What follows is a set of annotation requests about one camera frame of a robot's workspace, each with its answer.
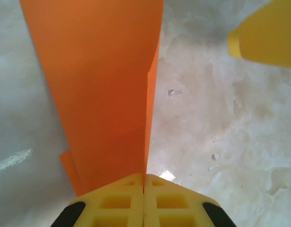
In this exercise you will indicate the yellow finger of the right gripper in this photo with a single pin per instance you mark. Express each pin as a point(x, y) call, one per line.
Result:
point(270, 35)

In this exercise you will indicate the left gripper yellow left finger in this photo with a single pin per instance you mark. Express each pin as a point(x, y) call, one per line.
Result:
point(117, 203)

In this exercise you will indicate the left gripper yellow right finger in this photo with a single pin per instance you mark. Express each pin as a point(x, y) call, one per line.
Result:
point(173, 205)

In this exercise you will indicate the orange paper sheet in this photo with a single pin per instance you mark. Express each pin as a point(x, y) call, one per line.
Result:
point(100, 71)

